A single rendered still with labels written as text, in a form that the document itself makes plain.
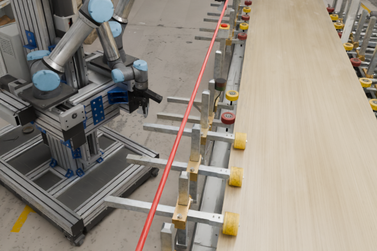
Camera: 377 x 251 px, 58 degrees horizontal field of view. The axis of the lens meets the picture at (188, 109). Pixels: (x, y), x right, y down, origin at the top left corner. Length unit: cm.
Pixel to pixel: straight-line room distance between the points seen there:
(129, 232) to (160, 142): 98
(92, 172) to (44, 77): 110
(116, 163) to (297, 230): 159
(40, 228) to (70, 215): 36
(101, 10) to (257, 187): 104
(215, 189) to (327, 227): 65
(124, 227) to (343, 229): 151
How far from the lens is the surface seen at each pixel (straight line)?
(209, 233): 171
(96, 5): 162
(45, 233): 262
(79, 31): 167
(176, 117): 197
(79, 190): 252
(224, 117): 190
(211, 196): 185
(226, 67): 290
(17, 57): 228
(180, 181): 126
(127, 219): 256
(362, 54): 314
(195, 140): 144
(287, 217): 147
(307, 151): 180
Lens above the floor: 200
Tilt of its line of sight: 34 degrees down
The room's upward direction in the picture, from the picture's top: 2 degrees clockwise
